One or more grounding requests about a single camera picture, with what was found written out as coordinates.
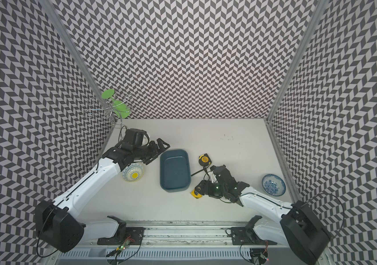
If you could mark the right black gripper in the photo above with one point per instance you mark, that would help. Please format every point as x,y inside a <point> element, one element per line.
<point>204,184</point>

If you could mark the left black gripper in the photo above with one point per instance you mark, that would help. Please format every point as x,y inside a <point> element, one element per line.
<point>162,148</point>

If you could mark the black yellow round tape measure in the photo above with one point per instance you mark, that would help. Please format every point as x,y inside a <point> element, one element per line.
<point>204,161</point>

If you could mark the dark teal storage box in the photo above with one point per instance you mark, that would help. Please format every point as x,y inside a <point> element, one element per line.
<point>175,173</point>

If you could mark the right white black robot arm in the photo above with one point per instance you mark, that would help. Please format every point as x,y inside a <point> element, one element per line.
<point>290,224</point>

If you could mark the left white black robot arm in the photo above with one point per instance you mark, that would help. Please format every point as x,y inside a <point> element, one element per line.
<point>57,222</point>

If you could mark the glass bowl yellow flower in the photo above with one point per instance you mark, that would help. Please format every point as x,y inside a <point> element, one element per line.
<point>133,172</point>

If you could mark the blue white patterned plate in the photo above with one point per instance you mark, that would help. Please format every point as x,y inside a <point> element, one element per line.
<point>274,185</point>

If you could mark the metal wire stand green leaves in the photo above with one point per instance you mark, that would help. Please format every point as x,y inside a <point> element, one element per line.
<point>114,111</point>

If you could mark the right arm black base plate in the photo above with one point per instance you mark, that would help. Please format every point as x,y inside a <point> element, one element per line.
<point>243,236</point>

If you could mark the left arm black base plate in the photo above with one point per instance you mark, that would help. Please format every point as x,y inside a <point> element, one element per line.
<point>134,233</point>

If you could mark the aluminium front rail frame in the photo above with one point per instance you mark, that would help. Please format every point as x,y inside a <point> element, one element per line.
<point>188,237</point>

